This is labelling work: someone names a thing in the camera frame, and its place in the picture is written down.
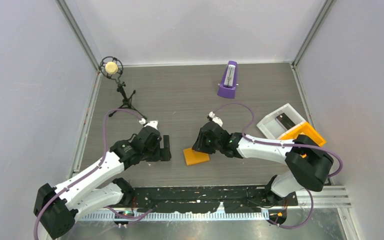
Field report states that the orange leather card holder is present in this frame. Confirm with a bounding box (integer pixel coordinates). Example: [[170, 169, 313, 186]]
[[183, 148, 210, 166]]

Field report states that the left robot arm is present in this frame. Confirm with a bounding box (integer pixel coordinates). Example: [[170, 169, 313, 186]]
[[33, 121, 171, 240]]

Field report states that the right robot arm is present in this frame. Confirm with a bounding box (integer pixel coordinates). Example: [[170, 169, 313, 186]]
[[192, 121, 334, 205]]

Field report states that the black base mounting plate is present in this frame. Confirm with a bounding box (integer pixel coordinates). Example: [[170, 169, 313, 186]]
[[100, 185, 299, 215]]

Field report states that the purple metronome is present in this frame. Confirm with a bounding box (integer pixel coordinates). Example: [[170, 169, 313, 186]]
[[217, 60, 238, 99]]

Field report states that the white plastic bin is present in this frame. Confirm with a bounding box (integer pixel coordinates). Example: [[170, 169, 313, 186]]
[[256, 103, 306, 140]]

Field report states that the black device in white bin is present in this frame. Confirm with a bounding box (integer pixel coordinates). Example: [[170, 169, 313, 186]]
[[275, 113, 296, 131]]

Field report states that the microphone on black tripod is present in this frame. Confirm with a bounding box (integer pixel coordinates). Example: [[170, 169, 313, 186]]
[[98, 56, 148, 120]]

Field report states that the orange plastic bin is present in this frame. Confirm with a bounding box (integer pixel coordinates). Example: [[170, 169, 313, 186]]
[[277, 121, 327, 147]]

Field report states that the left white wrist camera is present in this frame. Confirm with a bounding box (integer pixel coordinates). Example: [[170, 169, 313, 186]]
[[138, 118, 159, 130]]

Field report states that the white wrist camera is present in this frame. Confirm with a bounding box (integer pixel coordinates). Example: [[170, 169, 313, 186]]
[[207, 111, 223, 128], [138, 118, 159, 130]]

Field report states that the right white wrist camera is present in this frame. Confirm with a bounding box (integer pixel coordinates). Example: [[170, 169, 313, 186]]
[[207, 111, 223, 128]]

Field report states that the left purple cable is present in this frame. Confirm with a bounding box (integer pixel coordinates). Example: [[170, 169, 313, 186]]
[[32, 108, 158, 240]]

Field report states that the aluminium frame rail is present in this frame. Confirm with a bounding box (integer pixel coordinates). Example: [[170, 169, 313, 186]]
[[295, 185, 352, 209]]

